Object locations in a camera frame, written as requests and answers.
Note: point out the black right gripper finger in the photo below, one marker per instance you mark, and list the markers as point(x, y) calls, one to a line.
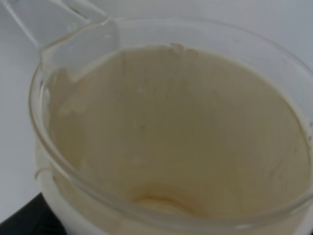
point(35, 218)

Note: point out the blue sleeved glass cup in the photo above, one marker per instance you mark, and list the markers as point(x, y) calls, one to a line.
point(149, 126)

